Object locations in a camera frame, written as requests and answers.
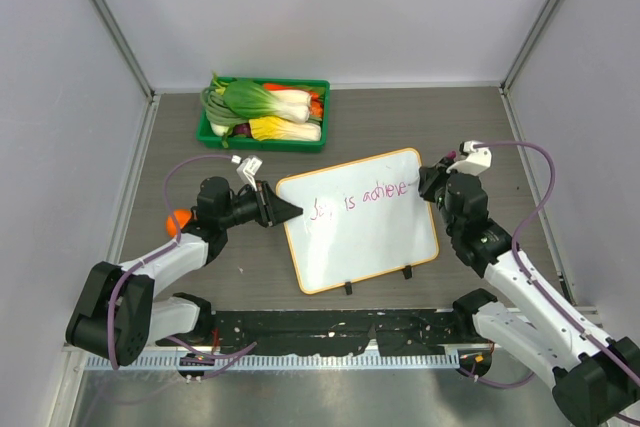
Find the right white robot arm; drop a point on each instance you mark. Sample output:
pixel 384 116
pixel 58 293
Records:
pixel 592 377

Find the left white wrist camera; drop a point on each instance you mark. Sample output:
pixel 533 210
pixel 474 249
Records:
pixel 247 169

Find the orange fruit toy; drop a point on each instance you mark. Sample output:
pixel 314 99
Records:
pixel 176 221

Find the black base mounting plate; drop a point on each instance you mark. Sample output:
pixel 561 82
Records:
pixel 327 333

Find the right aluminium frame post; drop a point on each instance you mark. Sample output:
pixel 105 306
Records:
pixel 544 17

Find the green plastic tray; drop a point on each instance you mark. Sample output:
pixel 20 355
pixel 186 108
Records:
pixel 207 137

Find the aluminium frame post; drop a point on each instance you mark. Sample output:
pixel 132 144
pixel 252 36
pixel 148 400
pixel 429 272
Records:
pixel 123 47
pixel 544 17

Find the yellow cabbage toy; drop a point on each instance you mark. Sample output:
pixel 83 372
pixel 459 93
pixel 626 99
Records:
pixel 276 128

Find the green bean bundle toy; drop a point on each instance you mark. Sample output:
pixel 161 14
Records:
pixel 221 118

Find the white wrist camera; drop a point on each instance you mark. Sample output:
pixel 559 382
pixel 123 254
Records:
pixel 247 169
pixel 475 158

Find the orange framed whiteboard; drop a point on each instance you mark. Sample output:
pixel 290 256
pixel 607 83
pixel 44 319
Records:
pixel 360 220

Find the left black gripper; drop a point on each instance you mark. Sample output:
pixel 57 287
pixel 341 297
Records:
pixel 271 209

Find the aluminium rail with cable duct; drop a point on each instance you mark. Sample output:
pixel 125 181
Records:
pixel 174 352

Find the left aluminium frame post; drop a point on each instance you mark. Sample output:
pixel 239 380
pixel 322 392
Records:
pixel 123 47

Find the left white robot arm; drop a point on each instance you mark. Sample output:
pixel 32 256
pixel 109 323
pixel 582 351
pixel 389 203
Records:
pixel 117 314

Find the purple eggplant toy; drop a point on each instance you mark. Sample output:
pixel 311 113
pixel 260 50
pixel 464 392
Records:
pixel 242 131

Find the green bok choy toy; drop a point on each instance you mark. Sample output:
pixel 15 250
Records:
pixel 251 100

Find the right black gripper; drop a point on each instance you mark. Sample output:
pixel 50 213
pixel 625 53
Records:
pixel 430 177

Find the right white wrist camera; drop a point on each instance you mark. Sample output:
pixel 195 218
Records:
pixel 475 158

